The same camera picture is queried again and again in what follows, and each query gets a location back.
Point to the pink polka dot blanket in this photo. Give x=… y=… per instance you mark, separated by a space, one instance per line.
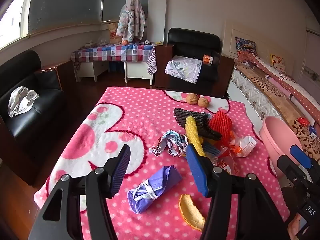
x=150 y=120

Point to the pink plastic bin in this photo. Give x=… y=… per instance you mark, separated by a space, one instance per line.
x=275 y=140

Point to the orange fruit peel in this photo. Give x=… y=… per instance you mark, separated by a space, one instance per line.
x=190 y=212

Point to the red polka dot quilt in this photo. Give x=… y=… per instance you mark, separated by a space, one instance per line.
x=287 y=80

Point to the blue foam net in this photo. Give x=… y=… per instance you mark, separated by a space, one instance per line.
x=211 y=150

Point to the purple face mask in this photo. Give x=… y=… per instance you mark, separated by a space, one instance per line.
x=160 y=182

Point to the white crumpled cloth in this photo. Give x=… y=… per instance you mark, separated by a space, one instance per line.
x=21 y=100

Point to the checkered tablecloth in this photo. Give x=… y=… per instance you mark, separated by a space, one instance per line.
x=112 y=52

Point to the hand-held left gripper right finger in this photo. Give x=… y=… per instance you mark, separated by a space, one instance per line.
x=197 y=170

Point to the pastel puffy jacket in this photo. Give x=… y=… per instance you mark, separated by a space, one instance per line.
x=131 y=17

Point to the white floral pillowcase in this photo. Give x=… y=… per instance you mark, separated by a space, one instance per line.
x=183 y=68

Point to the yellow foam net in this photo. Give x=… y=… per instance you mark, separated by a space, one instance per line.
x=193 y=135

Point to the white wardrobe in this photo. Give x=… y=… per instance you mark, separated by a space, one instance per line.
x=312 y=55

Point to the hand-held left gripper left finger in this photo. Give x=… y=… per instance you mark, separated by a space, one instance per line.
x=122 y=165

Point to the black foam net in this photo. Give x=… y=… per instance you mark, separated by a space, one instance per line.
x=190 y=116

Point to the black leather armchair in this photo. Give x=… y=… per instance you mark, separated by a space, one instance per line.
x=192 y=38

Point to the red foam net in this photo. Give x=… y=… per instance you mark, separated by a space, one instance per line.
x=221 y=125

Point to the person's right hand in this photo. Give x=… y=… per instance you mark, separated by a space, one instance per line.
x=296 y=226

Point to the black leather sofa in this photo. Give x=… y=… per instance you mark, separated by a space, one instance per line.
x=37 y=125

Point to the bed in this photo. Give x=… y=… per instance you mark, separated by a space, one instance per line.
x=265 y=92

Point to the brown paper bag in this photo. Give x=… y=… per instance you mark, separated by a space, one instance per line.
x=114 y=33

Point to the large window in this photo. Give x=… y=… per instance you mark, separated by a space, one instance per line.
x=62 y=2

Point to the small blue box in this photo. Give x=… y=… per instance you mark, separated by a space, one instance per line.
x=313 y=131

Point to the small red packet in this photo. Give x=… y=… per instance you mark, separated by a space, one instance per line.
x=303 y=122

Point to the colourful patterned pillow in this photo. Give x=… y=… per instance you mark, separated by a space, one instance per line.
x=246 y=45

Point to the small orange box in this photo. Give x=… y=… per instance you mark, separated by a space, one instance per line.
x=208 y=59

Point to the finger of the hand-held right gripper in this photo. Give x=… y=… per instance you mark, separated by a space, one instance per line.
x=300 y=156

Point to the yellow floral cushion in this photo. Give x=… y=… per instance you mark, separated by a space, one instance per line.
x=278 y=62

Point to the crumpled patterned paper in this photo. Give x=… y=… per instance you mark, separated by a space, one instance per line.
x=172 y=142

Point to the red clear plastic package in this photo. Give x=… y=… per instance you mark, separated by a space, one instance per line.
x=225 y=163

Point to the orange fruit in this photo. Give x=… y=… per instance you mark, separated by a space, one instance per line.
x=125 y=42

